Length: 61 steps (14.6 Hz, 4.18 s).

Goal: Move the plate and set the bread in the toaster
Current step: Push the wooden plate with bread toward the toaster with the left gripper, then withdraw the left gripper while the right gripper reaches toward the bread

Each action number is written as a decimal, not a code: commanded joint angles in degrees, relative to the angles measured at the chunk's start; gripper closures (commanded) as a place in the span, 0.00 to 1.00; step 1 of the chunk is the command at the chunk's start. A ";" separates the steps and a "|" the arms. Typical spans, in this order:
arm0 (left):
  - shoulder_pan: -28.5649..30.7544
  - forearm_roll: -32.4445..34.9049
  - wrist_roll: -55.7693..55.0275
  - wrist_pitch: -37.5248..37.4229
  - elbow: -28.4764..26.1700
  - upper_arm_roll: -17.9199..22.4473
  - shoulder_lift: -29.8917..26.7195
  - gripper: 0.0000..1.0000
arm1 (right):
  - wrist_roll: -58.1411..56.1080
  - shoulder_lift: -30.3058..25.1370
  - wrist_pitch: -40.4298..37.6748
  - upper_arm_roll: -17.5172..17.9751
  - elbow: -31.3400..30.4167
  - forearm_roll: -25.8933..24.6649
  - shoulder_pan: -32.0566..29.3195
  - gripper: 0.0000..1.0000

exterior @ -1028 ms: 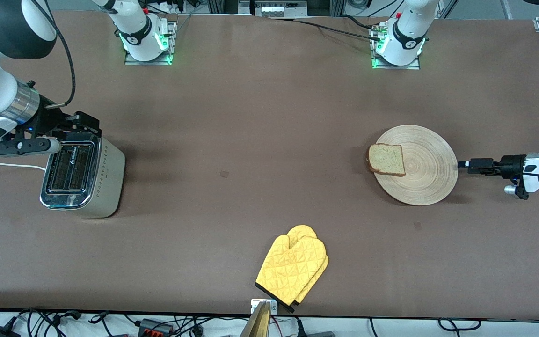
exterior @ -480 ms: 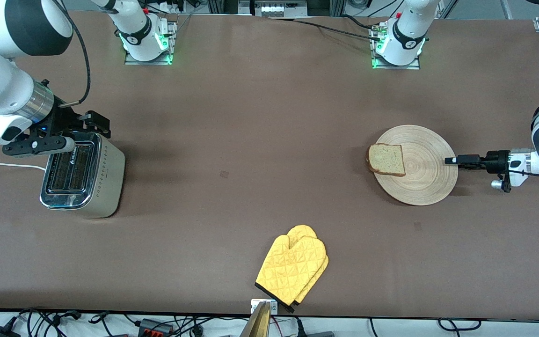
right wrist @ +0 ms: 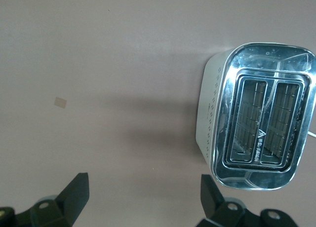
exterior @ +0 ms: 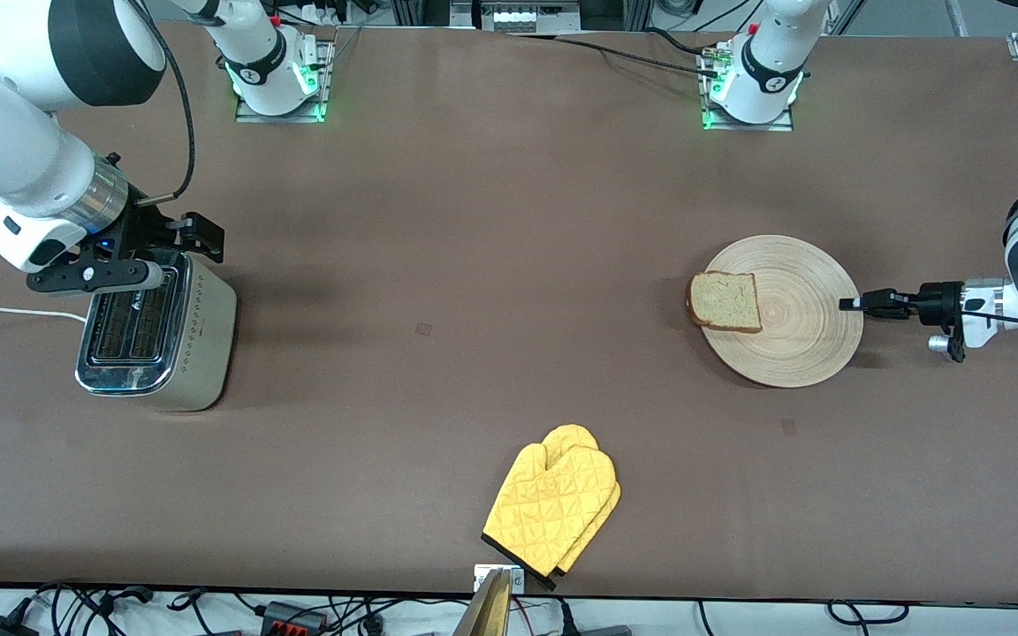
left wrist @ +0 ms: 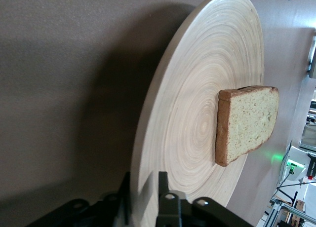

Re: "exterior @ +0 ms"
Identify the yellow quilted oven mitt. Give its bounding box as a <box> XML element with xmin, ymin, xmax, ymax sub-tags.
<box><xmin>482</xmin><ymin>442</ymin><xmax>618</xmax><ymax>579</ymax></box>
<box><xmin>540</xmin><ymin>424</ymin><xmax>622</xmax><ymax>591</ymax></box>

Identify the black looped floor cable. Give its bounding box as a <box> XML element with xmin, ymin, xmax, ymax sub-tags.
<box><xmin>827</xmin><ymin>600</ymin><xmax>912</xmax><ymax>626</ymax></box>

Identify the round wooden plate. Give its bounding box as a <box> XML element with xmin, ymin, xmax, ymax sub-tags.
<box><xmin>702</xmin><ymin>234</ymin><xmax>864</xmax><ymax>389</ymax></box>

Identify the chrome two-slot toaster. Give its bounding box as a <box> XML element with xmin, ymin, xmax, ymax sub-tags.
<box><xmin>74</xmin><ymin>252</ymin><xmax>238</xmax><ymax>413</ymax></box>

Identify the white table edge bracket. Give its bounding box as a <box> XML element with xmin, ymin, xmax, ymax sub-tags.
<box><xmin>474</xmin><ymin>565</ymin><xmax>526</xmax><ymax>594</ymax></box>

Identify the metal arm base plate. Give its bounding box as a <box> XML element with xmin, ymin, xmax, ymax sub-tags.
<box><xmin>235</xmin><ymin>40</ymin><xmax>335</xmax><ymax>124</ymax></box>
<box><xmin>701</xmin><ymin>44</ymin><xmax>795</xmax><ymax>133</ymax></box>

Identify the brown bread slice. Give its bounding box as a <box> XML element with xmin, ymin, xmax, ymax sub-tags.
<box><xmin>687</xmin><ymin>270</ymin><xmax>764</xmax><ymax>334</ymax></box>

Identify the black tangled floor cable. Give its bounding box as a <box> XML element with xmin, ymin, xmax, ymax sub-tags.
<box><xmin>32</xmin><ymin>580</ymin><xmax>156</xmax><ymax>636</ymax></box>

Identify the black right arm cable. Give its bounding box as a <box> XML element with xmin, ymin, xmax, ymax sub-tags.
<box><xmin>125</xmin><ymin>0</ymin><xmax>198</xmax><ymax>208</ymax></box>

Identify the black red connector block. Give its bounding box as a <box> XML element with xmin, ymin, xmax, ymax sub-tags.
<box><xmin>260</xmin><ymin>601</ymin><xmax>330</xmax><ymax>633</ymax></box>

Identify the gold metal bar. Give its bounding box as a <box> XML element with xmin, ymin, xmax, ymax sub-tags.
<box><xmin>452</xmin><ymin>568</ymin><xmax>514</xmax><ymax>636</ymax></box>

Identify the white toaster power cable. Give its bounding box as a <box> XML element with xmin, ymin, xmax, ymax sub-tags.
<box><xmin>0</xmin><ymin>306</ymin><xmax>87</xmax><ymax>324</ymax></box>

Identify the black cable across table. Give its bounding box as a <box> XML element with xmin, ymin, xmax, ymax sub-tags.
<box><xmin>553</xmin><ymin>26</ymin><xmax>724</xmax><ymax>77</ymax></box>

